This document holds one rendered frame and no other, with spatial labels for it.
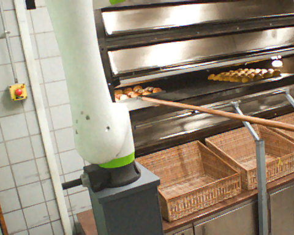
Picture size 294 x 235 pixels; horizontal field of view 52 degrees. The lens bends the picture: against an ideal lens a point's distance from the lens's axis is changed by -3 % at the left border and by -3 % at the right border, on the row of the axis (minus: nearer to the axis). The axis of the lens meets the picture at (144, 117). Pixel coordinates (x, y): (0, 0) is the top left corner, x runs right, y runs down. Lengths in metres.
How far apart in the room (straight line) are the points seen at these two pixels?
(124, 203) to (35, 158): 1.19
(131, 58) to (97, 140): 1.43
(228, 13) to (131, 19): 0.80
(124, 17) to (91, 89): 1.44
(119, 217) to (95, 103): 0.39
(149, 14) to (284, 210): 1.69
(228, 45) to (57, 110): 1.38
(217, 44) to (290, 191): 1.21
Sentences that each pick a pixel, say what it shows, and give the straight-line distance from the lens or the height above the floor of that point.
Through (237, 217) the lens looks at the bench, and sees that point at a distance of 2.17.
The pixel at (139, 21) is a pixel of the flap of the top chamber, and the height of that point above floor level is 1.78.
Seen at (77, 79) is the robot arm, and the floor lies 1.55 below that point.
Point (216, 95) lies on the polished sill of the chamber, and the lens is 2.50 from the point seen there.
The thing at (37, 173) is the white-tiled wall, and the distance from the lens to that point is 2.12.
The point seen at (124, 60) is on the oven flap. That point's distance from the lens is 2.13.
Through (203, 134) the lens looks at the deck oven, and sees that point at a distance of 2.48.
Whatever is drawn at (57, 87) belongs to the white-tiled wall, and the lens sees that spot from 2.02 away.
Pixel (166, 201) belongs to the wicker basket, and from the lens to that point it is 1.86.
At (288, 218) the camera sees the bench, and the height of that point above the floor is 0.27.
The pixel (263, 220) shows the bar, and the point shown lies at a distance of 2.25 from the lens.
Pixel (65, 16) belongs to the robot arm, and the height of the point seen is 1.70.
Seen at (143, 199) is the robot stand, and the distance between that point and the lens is 1.00.
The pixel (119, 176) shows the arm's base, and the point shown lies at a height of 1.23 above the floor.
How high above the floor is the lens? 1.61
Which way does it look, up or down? 13 degrees down
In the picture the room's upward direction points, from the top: 8 degrees counter-clockwise
